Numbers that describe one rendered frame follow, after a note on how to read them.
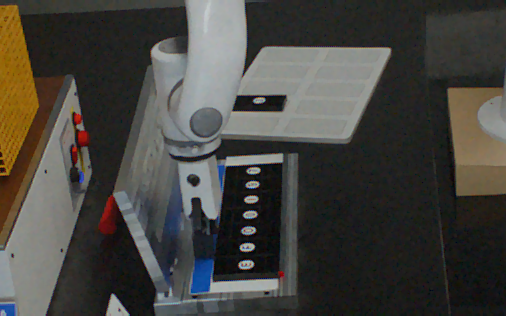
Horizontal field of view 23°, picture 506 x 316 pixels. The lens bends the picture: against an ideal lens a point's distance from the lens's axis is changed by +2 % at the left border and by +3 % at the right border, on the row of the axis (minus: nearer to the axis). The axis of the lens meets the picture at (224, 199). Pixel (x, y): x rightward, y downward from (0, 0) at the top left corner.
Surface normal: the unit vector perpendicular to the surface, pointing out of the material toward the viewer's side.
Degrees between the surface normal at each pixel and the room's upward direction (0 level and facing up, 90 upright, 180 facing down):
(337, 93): 0
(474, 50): 0
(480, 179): 90
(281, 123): 0
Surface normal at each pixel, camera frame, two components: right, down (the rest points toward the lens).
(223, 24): 0.38, -0.35
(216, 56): 0.29, -0.09
